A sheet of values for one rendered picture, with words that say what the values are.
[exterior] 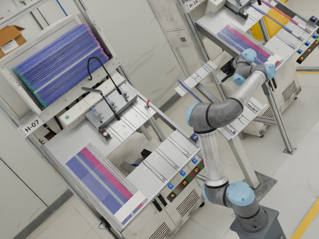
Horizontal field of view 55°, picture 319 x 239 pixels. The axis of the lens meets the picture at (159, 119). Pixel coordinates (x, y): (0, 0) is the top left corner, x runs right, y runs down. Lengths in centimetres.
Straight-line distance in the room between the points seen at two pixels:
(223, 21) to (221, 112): 133
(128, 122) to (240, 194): 87
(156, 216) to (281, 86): 163
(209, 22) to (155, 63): 162
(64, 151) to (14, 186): 171
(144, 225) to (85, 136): 78
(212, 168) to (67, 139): 94
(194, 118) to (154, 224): 112
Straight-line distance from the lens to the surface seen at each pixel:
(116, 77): 209
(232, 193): 152
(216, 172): 155
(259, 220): 162
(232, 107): 139
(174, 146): 195
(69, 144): 199
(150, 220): 231
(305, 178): 255
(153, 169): 189
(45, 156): 206
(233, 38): 248
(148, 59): 397
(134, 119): 202
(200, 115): 142
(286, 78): 310
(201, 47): 256
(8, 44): 223
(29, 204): 373
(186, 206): 248
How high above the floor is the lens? 186
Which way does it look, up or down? 27 degrees down
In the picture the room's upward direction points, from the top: 31 degrees counter-clockwise
